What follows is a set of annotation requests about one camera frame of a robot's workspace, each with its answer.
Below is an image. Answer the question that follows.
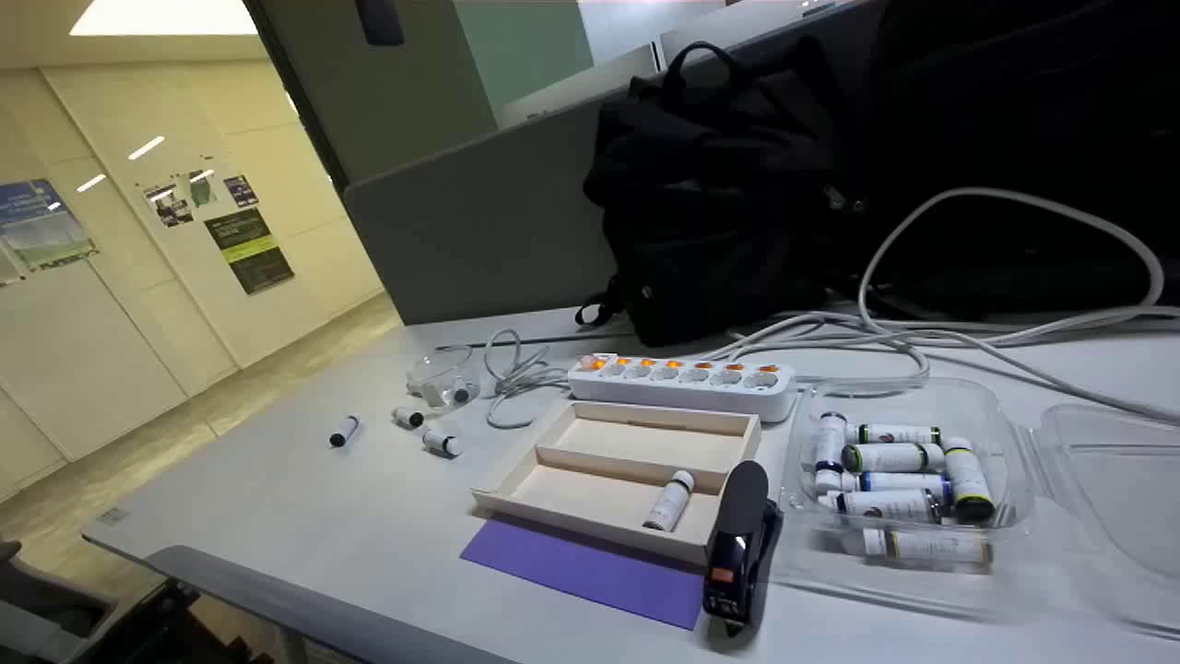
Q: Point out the white power strip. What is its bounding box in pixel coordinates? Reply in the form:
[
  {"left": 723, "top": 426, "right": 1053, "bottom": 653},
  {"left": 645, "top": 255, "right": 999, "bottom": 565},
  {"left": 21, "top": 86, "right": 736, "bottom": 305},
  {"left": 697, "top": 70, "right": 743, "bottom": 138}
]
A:
[{"left": 565, "top": 352, "right": 802, "bottom": 429}]

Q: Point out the wooden two-compartment tray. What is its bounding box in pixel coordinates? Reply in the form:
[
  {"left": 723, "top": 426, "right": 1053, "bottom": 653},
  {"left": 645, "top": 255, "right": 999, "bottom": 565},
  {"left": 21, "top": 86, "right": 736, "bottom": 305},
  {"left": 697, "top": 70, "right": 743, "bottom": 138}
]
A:
[{"left": 469, "top": 397, "right": 767, "bottom": 567}]

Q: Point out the grey desk partition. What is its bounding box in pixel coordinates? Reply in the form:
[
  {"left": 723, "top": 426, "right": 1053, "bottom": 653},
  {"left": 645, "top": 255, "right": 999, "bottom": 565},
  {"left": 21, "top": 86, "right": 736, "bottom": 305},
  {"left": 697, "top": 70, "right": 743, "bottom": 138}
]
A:
[{"left": 339, "top": 91, "right": 637, "bottom": 327}]

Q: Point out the small clear plastic cup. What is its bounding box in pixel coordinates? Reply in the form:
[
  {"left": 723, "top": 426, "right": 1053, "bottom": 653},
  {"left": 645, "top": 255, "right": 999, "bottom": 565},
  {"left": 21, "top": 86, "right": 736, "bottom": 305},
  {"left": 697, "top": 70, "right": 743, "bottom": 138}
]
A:
[{"left": 407, "top": 346, "right": 486, "bottom": 410}]

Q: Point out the black backpack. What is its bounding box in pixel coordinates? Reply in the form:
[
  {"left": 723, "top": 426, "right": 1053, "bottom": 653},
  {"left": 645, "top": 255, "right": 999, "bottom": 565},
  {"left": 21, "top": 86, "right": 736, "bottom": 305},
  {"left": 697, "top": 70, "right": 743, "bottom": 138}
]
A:
[{"left": 571, "top": 33, "right": 883, "bottom": 352}]

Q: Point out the purple mat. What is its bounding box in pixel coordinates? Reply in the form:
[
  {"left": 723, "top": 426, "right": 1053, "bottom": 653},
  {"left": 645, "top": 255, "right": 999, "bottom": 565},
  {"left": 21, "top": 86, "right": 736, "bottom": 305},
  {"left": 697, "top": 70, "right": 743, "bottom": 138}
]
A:
[{"left": 459, "top": 512, "right": 712, "bottom": 633}]

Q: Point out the black stapler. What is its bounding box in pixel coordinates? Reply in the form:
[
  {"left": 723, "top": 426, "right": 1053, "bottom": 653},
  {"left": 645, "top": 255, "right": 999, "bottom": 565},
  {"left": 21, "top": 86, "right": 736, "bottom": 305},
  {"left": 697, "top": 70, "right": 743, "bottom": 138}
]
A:
[{"left": 697, "top": 456, "right": 785, "bottom": 653}]

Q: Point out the white bottle with dark band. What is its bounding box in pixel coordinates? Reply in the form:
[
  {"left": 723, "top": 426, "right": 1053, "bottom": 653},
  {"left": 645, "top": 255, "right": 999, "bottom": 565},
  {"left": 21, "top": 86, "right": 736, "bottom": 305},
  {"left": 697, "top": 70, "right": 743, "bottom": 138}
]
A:
[
  {"left": 856, "top": 422, "right": 949, "bottom": 447},
  {"left": 851, "top": 467, "right": 956, "bottom": 502},
  {"left": 842, "top": 438, "right": 949, "bottom": 477},
  {"left": 835, "top": 487, "right": 949, "bottom": 526},
  {"left": 813, "top": 410, "right": 851, "bottom": 474},
  {"left": 856, "top": 525, "right": 996, "bottom": 571}
]

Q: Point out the white bottle with green cap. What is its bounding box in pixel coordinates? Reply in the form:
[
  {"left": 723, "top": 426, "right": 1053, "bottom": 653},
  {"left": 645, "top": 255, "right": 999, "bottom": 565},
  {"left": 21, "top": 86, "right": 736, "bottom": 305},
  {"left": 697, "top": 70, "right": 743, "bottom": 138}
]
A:
[{"left": 940, "top": 434, "right": 999, "bottom": 526}]

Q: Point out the ceiling light panel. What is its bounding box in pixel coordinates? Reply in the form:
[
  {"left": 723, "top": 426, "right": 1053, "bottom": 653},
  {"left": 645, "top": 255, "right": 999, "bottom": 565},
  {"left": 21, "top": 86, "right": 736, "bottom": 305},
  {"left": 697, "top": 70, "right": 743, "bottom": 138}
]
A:
[{"left": 66, "top": 0, "right": 262, "bottom": 40}]

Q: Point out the clear plastic lid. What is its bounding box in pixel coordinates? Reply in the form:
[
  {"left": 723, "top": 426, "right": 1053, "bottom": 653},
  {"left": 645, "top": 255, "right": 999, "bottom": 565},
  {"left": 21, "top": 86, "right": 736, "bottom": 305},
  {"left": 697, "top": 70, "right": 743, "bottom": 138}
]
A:
[{"left": 1029, "top": 397, "right": 1180, "bottom": 625}]

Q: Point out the thin white power strip cable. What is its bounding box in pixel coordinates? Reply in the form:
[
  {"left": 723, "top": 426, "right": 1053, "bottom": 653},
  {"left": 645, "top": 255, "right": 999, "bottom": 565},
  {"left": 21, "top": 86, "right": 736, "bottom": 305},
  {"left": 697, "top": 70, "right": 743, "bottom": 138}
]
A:
[{"left": 481, "top": 326, "right": 576, "bottom": 433}]

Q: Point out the thick white cable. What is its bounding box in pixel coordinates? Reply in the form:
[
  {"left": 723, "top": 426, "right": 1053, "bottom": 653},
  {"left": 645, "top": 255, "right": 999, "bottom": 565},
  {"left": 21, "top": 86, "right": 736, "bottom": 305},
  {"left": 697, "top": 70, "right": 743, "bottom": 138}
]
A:
[{"left": 723, "top": 185, "right": 1180, "bottom": 429}]

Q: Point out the black green wall poster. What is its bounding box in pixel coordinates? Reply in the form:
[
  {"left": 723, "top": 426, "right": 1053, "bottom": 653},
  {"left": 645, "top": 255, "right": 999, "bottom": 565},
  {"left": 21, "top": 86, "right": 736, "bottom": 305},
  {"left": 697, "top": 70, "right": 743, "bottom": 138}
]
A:
[{"left": 205, "top": 202, "right": 299, "bottom": 298}]

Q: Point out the small photo wall poster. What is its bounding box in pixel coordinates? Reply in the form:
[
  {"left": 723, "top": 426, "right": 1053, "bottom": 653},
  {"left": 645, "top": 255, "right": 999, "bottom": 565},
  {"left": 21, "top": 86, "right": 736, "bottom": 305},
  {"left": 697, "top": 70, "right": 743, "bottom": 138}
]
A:
[{"left": 146, "top": 182, "right": 198, "bottom": 231}]

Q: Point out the blue green wall poster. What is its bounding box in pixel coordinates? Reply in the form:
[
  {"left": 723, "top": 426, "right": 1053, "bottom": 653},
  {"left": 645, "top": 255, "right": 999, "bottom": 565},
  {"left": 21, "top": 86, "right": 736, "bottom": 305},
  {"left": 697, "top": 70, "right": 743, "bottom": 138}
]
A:
[{"left": 0, "top": 176, "right": 100, "bottom": 276}]

